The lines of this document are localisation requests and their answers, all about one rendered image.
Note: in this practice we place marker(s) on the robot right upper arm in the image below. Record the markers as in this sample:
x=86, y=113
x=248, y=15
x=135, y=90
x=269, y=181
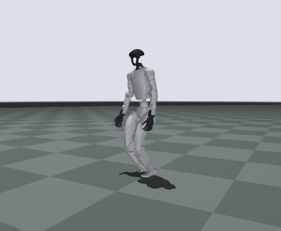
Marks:
x=130, y=92

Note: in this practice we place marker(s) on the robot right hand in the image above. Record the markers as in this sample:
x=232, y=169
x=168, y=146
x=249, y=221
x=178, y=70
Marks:
x=119, y=119

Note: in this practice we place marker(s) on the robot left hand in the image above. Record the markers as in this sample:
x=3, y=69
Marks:
x=149, y=122

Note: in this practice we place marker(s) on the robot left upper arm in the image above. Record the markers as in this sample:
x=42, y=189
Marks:
x=149, y=73

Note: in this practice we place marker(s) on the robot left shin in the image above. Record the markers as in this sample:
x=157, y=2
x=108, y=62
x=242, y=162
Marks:
x=144, y=159

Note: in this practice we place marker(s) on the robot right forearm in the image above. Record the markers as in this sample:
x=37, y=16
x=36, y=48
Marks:
x=126, y=104

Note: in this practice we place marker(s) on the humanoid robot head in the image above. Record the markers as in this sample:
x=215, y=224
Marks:
x=136, y=53

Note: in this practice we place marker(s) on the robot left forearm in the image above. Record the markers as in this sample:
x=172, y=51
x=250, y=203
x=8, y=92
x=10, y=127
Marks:
x=153, y=100

